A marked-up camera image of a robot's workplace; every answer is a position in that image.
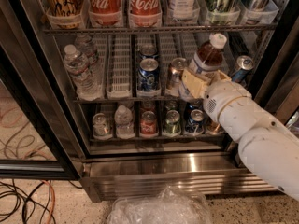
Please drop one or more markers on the front clear water bottle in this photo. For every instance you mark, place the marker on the front clear water bottle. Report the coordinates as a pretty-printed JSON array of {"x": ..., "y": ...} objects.
[{"x": 79, "y": 69}]

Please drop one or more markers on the right glass fridge door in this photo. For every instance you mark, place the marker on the right glass fridge door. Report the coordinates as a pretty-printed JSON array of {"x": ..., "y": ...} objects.
[{"x": 275, "y": 84}]

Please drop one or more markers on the right Coca-Cola bottle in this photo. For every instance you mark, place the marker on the right Coca-Cola bottle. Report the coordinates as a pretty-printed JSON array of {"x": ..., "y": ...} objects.
[{"x": 144, "y": 13}]

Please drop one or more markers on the copper can shelf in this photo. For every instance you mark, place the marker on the copper can shelf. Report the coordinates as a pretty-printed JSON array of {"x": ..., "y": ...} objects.
[
  {"x": 174, "y": 74},
  {"x": 213, "y": 128}
]

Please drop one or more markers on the green can front bottom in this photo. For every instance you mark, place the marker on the green can front bottom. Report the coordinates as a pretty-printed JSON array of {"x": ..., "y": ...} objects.
[{"x": 172, "y": 122}]

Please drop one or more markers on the silver can bottom shelf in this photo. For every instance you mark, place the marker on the silver can bottom shelf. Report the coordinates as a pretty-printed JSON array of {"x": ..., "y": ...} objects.
[{"x": 101, "y": 126}]

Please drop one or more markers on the red Coca-Cola can front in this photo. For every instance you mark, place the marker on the red Coca-Cola can front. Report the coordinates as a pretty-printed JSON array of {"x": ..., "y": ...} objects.
[{"x": 148, "y": 124}]

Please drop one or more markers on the yellow tall can top shelf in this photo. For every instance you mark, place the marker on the yellow tall can top shelf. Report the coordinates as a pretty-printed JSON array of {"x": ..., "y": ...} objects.
[{"x": 65, "y": 11}]

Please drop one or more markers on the rear dark can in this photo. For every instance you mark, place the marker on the rear dark can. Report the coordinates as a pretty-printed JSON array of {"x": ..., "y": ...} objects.
[{"x": 148, "y": 51}]

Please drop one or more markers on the rear clear water bottle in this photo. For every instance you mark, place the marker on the rear clear water bottle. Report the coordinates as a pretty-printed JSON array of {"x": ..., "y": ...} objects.
[{"x": 86, "y": 45}]

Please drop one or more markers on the blue label tea bottle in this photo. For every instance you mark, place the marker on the blue label tea bottle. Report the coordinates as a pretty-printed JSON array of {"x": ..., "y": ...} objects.
[{"x": 206, "y": 60}]

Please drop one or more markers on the coca-cola bottle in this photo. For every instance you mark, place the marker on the coca-cola bottle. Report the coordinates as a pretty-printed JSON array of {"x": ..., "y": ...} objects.
[
  {"x": 105, "y": 12},
  {"x": 144, "y": 13}
]

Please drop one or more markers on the white label bottle top shelf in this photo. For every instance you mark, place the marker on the white label bottle top shelf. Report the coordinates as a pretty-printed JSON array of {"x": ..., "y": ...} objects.
[{"x": 181, "y": 9}]

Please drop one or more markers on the red can rear bottom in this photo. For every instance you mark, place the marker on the red can rear bottom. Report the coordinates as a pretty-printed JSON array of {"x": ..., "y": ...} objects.
[{"x": 148, "y": 106}]

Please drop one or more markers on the copper can bottom shelf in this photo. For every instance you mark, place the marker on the copper can bottom shelf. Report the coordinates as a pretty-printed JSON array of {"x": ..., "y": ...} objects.
[{"x": 213, "y": 128}]

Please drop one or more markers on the tilted blue silver can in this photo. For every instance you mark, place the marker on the tilted blue silver can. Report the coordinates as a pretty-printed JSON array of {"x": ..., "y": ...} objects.
[{"x": 244, "y": 64}]

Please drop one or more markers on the blue can rear bottom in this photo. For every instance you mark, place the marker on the blue can rear bottom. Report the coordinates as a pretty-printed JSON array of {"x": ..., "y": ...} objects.
[{"x": 190, "y": 106}]

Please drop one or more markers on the left Coca-Cola bottle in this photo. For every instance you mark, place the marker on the left Coca-Cola bottle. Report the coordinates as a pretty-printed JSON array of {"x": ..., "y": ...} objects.
[{"x": 105, "y": 12}]

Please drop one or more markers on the crumpled clear plastic bag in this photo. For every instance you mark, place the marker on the crumpled clear plastic bag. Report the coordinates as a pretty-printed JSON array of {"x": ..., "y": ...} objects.
[{"x": 170, "y": 206}]

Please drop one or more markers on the glass fridge door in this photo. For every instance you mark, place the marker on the glass fridge door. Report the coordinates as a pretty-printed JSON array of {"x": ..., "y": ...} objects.
[
  {"x": 28, "y": 147},
  {"x": 275, "y": 84}
]

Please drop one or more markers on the small water bottle bottom shelf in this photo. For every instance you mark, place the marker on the small water bottle bottom shelf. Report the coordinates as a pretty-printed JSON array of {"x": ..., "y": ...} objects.
[{"x": 123, "y": 118}]

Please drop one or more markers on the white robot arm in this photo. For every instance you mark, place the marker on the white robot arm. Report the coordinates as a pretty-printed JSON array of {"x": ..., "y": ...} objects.
[{"x": 266, "y": 147}]

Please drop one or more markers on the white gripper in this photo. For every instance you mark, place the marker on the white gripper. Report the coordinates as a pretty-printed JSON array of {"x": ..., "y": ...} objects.
[{"x": 222, "y": 97}]

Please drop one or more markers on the green tall can top shelf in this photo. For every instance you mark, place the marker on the green tall can top shelf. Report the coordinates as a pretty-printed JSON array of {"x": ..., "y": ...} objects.
[{"x": 220, "y": 11}]

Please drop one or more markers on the copper can middle shelf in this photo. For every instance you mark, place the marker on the copper can middle shelf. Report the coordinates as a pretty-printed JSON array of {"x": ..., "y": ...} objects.
[{"x": 174, "y": 74}]

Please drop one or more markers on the empty white plastic tray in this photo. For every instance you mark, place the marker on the empty white plastic tray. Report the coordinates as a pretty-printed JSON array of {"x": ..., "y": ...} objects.
[{"x": 119, "y": 68}]

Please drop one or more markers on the green can rear bottom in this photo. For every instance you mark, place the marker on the green can rear bottom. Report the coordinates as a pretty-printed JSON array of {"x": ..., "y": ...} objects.
[{"x": 170, "y": 105}]

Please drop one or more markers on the stainless steel fridge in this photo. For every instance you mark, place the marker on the stainless steel fridge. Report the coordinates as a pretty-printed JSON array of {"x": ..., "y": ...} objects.
[{"x": 139, "y": 166}]

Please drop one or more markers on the clear water bottle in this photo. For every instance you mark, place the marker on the clear water bottle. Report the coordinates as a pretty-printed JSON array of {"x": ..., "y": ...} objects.
[
  {"x": 79, "y": 69},
  {"x": 86, "y": 45}
]

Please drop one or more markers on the blue Pepsi can front bottom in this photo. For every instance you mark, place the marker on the blue Pepsi can front bottom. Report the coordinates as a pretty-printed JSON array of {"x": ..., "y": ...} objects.
[{"x": 194, "y": 123}]

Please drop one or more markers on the left glass fridge door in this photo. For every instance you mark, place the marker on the left glass fridge door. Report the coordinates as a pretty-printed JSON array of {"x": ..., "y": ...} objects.
[{"x": 28, "y": 147}]

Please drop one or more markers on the silver blue can top shelf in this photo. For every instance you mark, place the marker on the silver blue can top shelf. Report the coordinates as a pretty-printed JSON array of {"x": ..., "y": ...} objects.
[{"x": 255, "y": 9}]

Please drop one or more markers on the blue pepsi can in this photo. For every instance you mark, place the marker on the blue pepsi can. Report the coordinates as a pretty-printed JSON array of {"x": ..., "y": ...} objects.
[
  {"x": 194, "y": 123},
  {"x": 148, "y": 75}
]

